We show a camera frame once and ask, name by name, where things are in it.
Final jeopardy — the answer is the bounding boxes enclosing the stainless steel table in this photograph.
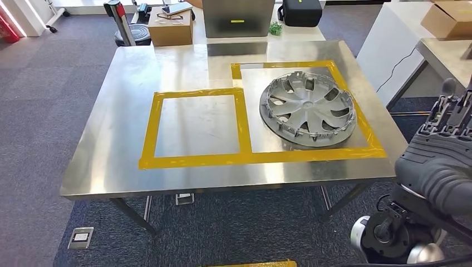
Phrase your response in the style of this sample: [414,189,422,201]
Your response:
[385,37,472,111]

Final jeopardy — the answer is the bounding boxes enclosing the stainless steel workbench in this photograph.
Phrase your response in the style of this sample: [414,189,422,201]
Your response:
[60,39,408,236]

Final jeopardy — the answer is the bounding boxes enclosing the yellow floor tape square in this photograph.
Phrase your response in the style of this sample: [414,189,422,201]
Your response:
[206,260,298,267]

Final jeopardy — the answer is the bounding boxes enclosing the grey metal box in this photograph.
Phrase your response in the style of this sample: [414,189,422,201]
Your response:
[201,0,276,39]

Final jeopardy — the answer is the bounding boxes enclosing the black carrying case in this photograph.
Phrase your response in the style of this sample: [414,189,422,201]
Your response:
[277,0,323,28]

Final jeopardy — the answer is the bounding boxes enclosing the brown cardboard box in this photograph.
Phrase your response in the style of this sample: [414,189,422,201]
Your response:
[147,6,194,47]

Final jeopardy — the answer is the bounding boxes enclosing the metal floor socket box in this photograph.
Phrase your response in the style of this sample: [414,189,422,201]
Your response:
[175,193,195,206]
[67,226,95,250]

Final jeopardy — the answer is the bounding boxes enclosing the stanchion post with red band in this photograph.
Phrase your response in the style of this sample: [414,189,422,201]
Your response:
[102,0,137,47]

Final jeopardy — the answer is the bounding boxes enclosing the flat tablet device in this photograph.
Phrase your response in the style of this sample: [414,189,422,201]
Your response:
[160,2,194,16]

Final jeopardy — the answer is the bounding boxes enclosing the grey plastic wheel cover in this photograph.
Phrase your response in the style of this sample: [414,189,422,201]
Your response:
[259,71,358,148]

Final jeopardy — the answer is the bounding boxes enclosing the large yellow tape rectangle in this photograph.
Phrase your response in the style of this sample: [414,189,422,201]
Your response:
[230,60,387,164]

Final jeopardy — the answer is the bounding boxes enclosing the thin black cable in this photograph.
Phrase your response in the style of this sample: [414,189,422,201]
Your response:
[375,47,418,93]

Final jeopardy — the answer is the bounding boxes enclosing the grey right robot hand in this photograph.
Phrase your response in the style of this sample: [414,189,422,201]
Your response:
[395,77,472,177]

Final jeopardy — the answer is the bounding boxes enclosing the red fire extinguisher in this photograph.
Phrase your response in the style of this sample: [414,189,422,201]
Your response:
[0,14,21,44]

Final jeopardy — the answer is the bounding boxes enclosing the black round stanchion base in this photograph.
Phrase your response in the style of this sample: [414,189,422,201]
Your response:
[113,23,153,47]

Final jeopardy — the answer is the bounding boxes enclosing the white table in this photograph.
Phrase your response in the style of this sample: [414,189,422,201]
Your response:
[131,0,327,47]

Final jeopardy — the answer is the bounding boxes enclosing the cardboard box with yellow label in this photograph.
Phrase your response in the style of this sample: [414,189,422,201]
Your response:
[420,1,472,40]

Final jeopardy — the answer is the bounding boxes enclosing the white wheeled stand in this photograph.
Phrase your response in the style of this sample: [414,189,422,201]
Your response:
[43,0,71,34]

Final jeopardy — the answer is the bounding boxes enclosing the small yellow tape rectangle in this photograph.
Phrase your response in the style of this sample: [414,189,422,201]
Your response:
[138,87,254,170]

